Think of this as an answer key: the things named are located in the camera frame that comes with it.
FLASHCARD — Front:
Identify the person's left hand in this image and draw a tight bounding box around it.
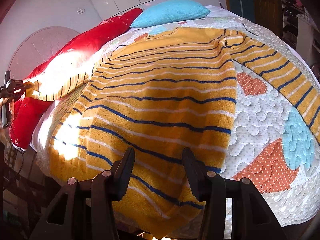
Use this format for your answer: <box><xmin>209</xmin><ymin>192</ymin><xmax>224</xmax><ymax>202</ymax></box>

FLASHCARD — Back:
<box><xmin>0</xmin><ymin>98</ymin><xmax>14</xmax><ymax>119</ymax></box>

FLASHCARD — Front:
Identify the cluttered shelf unit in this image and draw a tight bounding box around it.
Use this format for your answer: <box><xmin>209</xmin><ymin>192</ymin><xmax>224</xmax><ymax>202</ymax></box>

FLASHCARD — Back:
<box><xmin>281</xmin><ymin>0</ymin><xmax>319</xmax><ymax>81</ymax></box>

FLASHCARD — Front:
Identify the red plush pillow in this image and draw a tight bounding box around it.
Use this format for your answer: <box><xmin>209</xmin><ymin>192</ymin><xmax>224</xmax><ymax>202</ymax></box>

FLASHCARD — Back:
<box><xmin>9</xmin><ymin>8</ymin><xmax>143</xmax><ymax>151</ymax></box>

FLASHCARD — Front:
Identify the round white headboard panel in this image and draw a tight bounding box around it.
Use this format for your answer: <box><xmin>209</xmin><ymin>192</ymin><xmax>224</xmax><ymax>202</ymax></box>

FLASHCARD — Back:
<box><xmin>8</xmin><ymin>26</ymin><xmax>79</xmax><ymax>80</ymax></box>

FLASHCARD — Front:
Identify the turquoise knit cushion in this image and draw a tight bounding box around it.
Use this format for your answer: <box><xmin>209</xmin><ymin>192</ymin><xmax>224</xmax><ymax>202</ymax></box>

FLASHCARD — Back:
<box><xmin>130</xmin><ymin>0</ymin><xmax>210</xmax><ymax>28</ymax></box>

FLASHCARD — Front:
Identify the white wall socket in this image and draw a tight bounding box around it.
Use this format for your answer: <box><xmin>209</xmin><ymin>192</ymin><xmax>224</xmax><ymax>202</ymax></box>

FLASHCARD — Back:
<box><xmin>77</xmin><ymin>9</ymin><xmax>85</xmax><ymax>14</ymax></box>

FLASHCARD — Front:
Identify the yellow striped knit sweater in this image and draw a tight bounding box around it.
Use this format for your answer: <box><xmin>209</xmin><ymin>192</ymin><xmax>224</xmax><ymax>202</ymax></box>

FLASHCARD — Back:
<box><xmin>23</xmin><ymin>26</ymin><xmax>320</xmax><ymax>239</ymax></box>

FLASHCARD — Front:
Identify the dark wooden door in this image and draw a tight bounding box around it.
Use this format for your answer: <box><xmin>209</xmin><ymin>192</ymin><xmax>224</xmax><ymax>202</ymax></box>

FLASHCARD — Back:
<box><xmin>222</xmin><ymin>0</ymin><xmax>284</xmax><ymax>38</ymax></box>

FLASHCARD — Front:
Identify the patchwork heart quilt bedspread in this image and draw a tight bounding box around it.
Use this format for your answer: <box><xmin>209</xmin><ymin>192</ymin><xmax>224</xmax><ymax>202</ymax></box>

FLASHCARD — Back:
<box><xmin>30</xmin><ymin>4</ymin><xmax>320</xmax><ymax>239</ymax></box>

